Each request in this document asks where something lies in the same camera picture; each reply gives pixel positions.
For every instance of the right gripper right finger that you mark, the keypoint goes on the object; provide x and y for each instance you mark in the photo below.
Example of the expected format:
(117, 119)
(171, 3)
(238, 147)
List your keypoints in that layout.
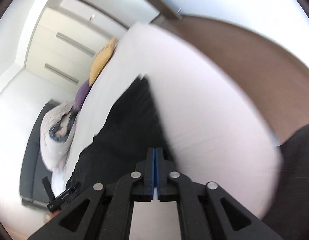
(206, 211)

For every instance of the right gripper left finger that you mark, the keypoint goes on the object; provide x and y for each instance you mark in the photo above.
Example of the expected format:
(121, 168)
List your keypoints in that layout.
(104, 212)

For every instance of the black jeans pants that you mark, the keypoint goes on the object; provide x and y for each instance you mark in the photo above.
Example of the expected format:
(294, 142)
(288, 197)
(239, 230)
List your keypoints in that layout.
(131, 128)

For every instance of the dark grey headboard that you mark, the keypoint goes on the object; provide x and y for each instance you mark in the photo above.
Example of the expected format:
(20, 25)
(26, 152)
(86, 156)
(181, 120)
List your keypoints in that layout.
(33, 170)

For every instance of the rolled grey duvet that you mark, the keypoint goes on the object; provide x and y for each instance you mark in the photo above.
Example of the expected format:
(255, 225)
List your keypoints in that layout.
(56, 135)

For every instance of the white bed mattress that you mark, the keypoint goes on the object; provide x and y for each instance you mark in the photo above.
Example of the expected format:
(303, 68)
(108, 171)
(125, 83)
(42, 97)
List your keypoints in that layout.
(213, 131)

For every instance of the person black trouser leg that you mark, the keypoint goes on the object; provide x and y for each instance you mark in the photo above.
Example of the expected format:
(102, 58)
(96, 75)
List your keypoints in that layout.
(288, 215)

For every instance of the purple cushion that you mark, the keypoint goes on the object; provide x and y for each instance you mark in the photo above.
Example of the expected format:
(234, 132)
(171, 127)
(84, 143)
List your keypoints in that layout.
(81, 95)

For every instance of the yellow cushion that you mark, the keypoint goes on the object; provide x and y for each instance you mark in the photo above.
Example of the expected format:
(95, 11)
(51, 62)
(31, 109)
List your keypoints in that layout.
(101, 60)

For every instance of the cream wardrobe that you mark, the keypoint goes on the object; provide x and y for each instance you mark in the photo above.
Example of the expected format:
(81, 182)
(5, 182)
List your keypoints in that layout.
(62, 49)

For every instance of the brown wooden door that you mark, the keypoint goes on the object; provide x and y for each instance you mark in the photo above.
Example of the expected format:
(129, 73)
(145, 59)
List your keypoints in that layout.
(127, 12)

